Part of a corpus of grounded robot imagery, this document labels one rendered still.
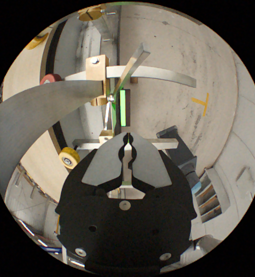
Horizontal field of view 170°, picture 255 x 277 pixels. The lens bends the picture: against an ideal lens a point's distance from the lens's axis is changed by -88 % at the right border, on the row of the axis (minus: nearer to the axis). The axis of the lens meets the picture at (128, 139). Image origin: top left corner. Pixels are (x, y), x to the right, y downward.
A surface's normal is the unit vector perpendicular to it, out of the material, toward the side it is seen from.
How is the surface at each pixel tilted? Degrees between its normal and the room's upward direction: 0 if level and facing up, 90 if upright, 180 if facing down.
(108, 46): 0
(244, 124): 90
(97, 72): 0
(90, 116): 0
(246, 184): 90
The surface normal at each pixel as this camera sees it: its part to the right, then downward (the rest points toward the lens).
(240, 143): -1.00, -0.04
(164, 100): 0.00, 0.55
